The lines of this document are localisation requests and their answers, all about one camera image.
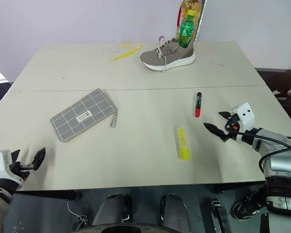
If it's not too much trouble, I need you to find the taupe sneaker with white sole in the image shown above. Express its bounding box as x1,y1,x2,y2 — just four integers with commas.
140,37,196,72

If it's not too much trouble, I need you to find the yellow cooking oil bottle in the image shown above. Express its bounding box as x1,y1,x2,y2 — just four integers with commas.
175,0,202,41

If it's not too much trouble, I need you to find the black red marker pen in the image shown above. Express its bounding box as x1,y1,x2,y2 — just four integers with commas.
193,92,203,119

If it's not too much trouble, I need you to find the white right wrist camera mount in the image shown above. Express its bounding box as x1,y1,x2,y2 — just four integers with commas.
231,102,255,144

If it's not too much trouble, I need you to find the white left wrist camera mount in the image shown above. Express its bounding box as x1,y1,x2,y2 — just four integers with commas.
0,150,24,190

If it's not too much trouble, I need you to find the black metal table bracket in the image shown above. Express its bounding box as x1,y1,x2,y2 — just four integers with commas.
210,198,228,233

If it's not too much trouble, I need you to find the dark rounded shape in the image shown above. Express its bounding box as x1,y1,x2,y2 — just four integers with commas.
160,193,188,228
93,193,133,227

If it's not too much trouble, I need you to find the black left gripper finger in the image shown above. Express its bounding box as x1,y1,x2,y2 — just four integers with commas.
11,149,21,163
31,147,47,171

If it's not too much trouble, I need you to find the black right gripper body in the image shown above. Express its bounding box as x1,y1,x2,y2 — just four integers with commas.
224,114,241,143

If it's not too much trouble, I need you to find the green plastic soda bottle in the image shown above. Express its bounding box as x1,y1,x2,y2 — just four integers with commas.
178,9,195,49

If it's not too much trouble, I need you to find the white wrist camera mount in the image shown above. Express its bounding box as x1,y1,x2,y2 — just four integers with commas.
0,150,24,190
231,102,255,144

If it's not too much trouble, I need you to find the clear plastic cup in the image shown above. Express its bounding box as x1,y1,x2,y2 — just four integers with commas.
113,37,134,53

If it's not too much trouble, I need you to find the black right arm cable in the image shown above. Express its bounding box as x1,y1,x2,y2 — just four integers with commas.
224,122,291,173

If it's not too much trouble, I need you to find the grey checked pencil pouch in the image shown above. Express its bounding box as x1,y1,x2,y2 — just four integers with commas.
50,88,119,143

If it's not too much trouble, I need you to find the black shoe under table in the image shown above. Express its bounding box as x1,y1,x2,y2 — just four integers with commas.
232,191,268,220

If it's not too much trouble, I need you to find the thin white cable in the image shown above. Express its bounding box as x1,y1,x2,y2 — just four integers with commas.
67,200,86,223

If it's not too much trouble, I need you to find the yellow toothbrush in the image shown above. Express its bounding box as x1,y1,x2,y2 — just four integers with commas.
110,43,144,62

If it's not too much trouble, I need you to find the yellow highlighter pen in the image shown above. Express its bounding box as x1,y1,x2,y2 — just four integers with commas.
176,125,192,161

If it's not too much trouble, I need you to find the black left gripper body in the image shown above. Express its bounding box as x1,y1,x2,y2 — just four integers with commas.
9,161,37,182

